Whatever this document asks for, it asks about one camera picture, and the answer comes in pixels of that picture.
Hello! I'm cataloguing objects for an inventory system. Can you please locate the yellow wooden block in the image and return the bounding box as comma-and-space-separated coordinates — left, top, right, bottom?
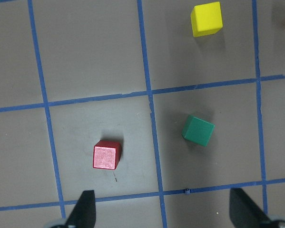
190, 1, 223, 38

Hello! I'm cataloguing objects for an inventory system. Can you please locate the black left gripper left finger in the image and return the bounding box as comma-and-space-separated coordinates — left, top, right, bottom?
65, 190, 95, 228

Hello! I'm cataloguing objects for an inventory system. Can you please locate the green wooden block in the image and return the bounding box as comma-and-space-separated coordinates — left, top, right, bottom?
181, 115, 215, 146

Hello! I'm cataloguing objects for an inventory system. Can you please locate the red wooden block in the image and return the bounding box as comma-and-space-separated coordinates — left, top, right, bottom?
93, 140, 122, 170

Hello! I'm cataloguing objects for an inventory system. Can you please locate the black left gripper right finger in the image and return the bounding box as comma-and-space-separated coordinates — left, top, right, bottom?
229, 188, 272, 228

